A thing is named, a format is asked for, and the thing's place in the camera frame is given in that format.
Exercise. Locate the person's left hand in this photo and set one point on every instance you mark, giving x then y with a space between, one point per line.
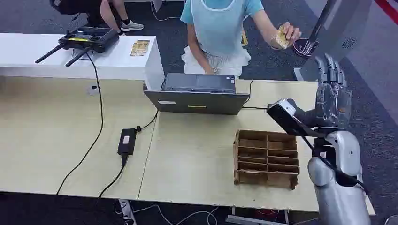
293 32

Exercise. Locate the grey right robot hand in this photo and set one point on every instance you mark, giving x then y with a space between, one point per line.
332 102

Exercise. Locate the person's right hand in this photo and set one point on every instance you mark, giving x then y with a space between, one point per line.
209 70

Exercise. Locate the gold card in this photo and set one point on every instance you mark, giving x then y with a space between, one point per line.
282 38

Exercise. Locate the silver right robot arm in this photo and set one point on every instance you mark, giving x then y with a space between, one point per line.
340 192

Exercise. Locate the round base with pole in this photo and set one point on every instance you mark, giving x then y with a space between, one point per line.
306 46

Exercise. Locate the grey laptop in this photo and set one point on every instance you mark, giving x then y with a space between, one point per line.
196 101

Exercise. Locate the person at the laptop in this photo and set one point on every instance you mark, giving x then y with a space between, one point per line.
217 34

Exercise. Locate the yellow floor marker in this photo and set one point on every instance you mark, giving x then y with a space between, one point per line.
244 38

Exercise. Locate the stack of gold cards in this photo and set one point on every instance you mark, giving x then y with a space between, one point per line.
140 48

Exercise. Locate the wooden card box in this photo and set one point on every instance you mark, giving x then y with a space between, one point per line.
266 160

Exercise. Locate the white bench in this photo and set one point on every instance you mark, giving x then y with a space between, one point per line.
118 63

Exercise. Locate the red barrier strip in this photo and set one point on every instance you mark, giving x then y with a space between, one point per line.
388 9

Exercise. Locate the person with white sneakers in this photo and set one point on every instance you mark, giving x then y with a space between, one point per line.
124 18

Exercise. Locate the black power adapter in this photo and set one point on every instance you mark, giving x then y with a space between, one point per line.
127 141

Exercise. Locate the black remote controller with antennas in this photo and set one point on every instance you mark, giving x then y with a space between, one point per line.
90 38

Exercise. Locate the black chair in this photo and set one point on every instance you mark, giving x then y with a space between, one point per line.
77 7

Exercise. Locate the white power strip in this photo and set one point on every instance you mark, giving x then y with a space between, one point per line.
127 212

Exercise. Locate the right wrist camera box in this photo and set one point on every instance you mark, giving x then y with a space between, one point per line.
284 116

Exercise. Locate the white desk frame bar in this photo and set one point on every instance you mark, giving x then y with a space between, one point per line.
248 221

